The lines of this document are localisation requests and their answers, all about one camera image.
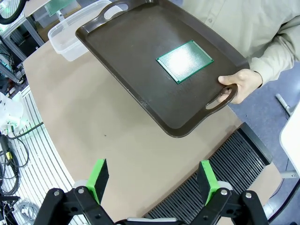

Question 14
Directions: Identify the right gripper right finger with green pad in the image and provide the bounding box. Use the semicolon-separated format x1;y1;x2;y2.
180;160;269;225

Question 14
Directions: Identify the grey metal frame shelf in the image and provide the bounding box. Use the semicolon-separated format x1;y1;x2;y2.
0;14;45;83

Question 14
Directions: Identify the green perforated PCB board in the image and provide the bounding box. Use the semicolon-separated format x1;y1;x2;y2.
156;39;214;84
44;0;62;16

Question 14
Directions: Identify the clear plastic storage box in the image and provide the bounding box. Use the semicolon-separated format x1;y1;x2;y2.
47;0;113;62

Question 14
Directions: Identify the person torso beige shirt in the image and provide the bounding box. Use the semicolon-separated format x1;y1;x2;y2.
182;0;300;59

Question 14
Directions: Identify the person's left hand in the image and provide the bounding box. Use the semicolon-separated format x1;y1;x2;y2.
217;69;263;105

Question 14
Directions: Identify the white side table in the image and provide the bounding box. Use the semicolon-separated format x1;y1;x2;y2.
279;110;300;174

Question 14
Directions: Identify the person's left forearm beige sleeve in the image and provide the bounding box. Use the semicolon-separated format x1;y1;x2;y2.
248;21;300;89

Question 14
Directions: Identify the dark brown plastic serving tray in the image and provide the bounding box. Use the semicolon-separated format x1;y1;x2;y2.
75;0;250;139

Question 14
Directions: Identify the black braided left arm hose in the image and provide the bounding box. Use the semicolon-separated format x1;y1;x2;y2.
0;0;27;24

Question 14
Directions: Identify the grey metal table leg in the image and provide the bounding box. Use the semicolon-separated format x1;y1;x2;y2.
275;93;293;115

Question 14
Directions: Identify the black slotted PCB rack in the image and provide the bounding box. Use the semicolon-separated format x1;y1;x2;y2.
142;121;274;223

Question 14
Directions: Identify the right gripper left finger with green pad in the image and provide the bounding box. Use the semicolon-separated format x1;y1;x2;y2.
34;158;118;225

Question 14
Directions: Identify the black cable bundle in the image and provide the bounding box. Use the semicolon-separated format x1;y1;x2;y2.
0;133;31;196

